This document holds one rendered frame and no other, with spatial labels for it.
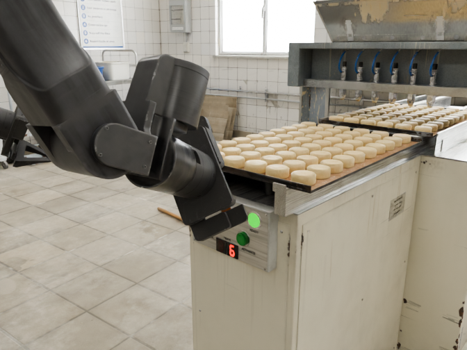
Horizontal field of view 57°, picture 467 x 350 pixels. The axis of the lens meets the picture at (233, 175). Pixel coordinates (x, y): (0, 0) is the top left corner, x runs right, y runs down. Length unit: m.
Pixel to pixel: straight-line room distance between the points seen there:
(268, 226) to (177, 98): 0.54
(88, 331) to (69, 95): 1.76
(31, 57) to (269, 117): 5.16
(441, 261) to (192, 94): 1.27
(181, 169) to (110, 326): 1.68
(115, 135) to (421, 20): 1.28
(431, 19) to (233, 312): 1.04
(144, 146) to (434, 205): 1.24
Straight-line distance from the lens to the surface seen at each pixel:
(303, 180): 0.86
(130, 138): 0.37
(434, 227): 1.55
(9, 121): 0.90
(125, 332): 2.01
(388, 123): 1.53
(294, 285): 0.97
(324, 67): 1.71
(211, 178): 0.48
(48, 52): 0.36
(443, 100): 2.66
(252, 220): 0.93
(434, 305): 1.65
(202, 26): 6.02
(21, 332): 2.16
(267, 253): 0.94
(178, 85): 0.42
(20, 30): 0.35
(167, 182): 0.41
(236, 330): 1.16
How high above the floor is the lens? 1.17
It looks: 17 degrees down
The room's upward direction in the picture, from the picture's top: straight up
